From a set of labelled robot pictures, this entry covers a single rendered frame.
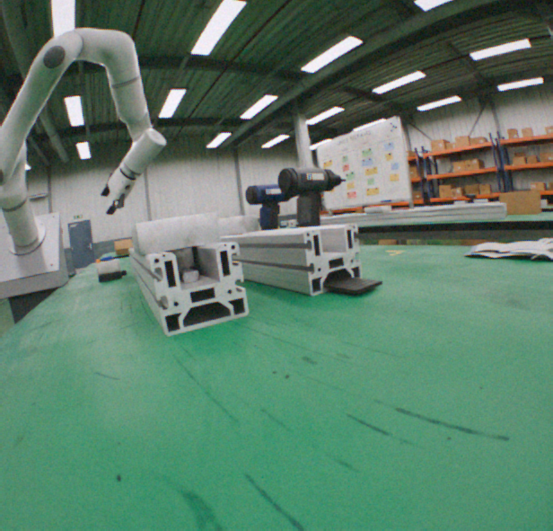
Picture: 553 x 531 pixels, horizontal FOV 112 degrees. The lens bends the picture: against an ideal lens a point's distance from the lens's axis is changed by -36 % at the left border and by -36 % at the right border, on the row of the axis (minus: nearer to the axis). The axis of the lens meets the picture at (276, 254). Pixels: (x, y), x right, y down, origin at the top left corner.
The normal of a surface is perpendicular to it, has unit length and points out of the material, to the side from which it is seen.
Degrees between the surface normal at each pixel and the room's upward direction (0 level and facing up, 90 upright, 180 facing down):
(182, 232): 90
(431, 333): 0
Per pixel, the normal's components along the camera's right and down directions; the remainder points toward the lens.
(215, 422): -0.13, -0.99
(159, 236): 0.51, 0.03
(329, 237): -0.85, 0.17
